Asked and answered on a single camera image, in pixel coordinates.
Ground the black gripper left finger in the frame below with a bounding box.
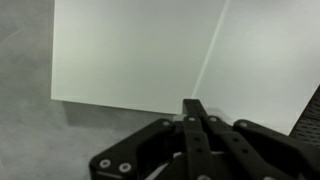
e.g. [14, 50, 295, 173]
[89, 119, 183, 180]

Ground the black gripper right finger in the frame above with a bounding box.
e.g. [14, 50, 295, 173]
[183, 99, 320, 180]

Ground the black book with yellow spine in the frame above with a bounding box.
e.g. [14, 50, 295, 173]
[51, 0, 320, 134]

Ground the dark grey patterned sofa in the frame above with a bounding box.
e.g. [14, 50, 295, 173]
[290, 85, 320, 147]

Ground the grey coffee table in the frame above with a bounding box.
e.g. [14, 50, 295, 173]
[0, 0, 173, 180]

